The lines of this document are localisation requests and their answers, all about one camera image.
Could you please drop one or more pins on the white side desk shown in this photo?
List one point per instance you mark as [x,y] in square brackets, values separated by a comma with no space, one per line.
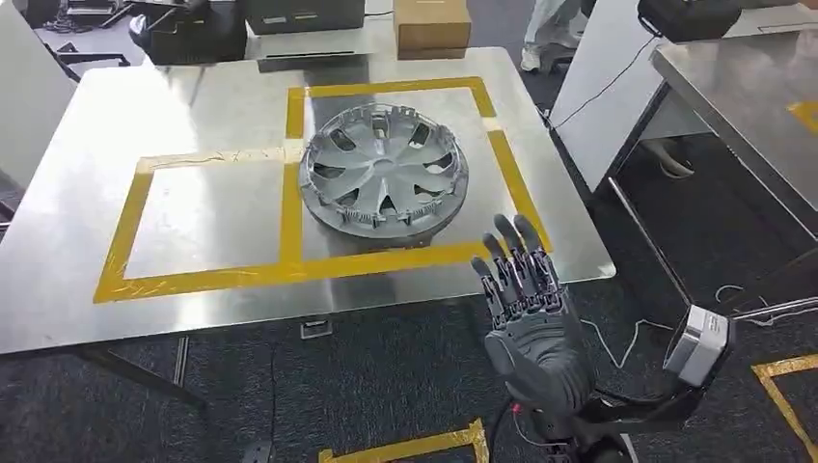
[601,96]

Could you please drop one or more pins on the standing person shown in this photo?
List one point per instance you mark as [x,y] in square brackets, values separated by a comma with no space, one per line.
[549,32]

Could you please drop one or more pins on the yellow tape frame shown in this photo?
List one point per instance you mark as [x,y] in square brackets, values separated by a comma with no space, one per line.
[287,268]

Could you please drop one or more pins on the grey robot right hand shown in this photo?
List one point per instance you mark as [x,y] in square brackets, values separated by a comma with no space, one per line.
[540,345]

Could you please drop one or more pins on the steel bench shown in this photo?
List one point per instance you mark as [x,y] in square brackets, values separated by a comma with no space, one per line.
[192,211]

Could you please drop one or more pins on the black equipment case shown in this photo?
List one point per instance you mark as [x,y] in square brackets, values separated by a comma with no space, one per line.
[192,35]
[300,16]

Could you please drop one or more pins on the white board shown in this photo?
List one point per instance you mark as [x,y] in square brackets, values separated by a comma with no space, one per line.
[29,102]

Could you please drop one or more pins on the steel side table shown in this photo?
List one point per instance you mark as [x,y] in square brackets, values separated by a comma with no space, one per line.
[741,102]

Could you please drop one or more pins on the yellow tape patch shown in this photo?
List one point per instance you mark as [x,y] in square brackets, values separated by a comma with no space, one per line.
[806,115]

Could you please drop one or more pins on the silver plastic wheel hubcap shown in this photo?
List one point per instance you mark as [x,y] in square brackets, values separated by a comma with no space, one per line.
[383,172]

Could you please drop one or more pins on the yellow floor tape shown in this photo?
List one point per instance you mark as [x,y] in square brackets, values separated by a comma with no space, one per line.
[415,447]
[783,396]

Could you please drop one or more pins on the person's foot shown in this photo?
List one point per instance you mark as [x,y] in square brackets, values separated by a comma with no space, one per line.
[668,160]

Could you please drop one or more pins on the flat brown cardboard box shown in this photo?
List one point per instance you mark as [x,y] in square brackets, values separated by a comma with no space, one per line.
[431,54]

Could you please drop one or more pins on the black bag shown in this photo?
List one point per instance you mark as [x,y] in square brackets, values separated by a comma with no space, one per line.
[690,19]

